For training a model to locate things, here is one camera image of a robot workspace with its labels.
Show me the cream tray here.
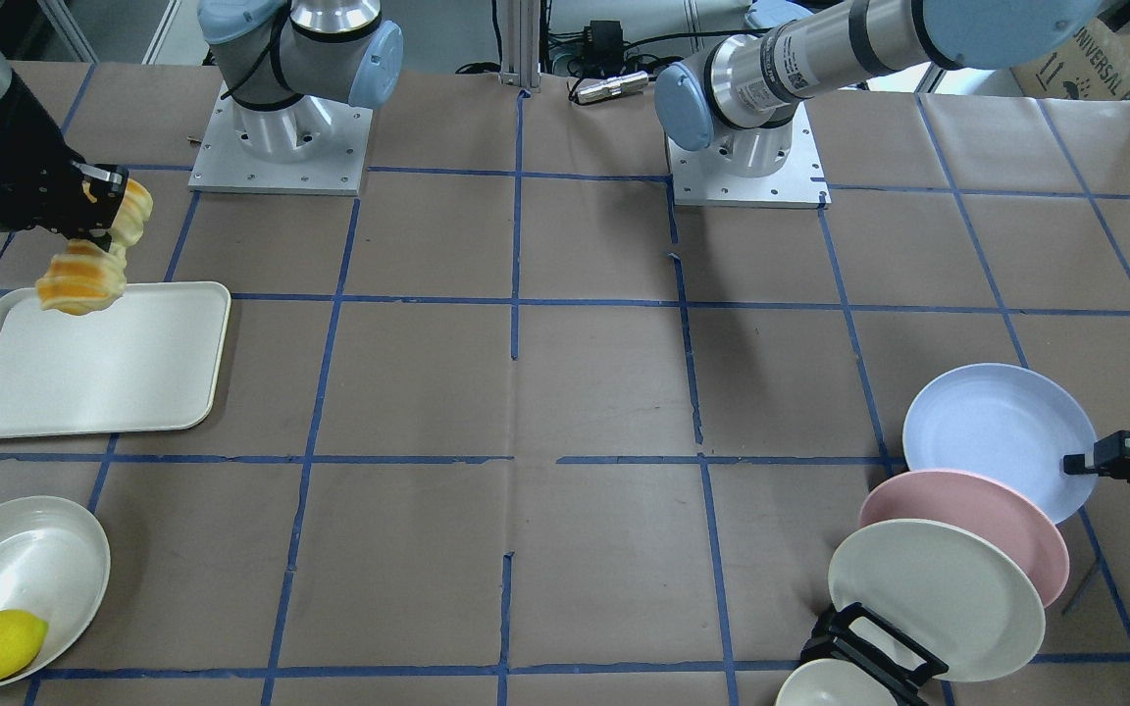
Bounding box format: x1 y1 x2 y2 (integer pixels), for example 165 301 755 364
0 281 231 439

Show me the yellow bread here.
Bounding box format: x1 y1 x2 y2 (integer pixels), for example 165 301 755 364
35 178 154 316

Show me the blue plate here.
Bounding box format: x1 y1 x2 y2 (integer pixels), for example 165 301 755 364
902 363 1099 524

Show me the black power adapter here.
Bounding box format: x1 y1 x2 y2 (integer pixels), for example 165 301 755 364
583 20 625 55

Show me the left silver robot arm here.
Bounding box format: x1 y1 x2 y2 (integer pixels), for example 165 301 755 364
655 1 1130 462

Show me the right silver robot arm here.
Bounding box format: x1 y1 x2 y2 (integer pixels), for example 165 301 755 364
0 1 403 254

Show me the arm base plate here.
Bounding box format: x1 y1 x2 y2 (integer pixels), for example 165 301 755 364
664 106 833 209
188 94 376 197

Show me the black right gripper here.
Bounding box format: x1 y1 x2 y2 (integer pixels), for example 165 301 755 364
0 72 129 251

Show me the silver metal cylinder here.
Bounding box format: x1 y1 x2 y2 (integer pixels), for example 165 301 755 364
570 71 651 106

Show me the cream lemon plate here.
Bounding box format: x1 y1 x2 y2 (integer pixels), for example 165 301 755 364
0 496 111 686

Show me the black dish rack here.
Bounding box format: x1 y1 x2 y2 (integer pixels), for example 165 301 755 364
797 602 948 705

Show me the cardboard box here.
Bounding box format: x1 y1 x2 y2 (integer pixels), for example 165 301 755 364
1010 20 1130 101

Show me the pink plate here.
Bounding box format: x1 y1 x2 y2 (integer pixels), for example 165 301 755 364
859 468 1070 607

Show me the cream bowl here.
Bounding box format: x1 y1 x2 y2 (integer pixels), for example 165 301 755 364
773 660 897 706

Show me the aluminium frame post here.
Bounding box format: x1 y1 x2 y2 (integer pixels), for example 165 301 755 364
494 1 547 94

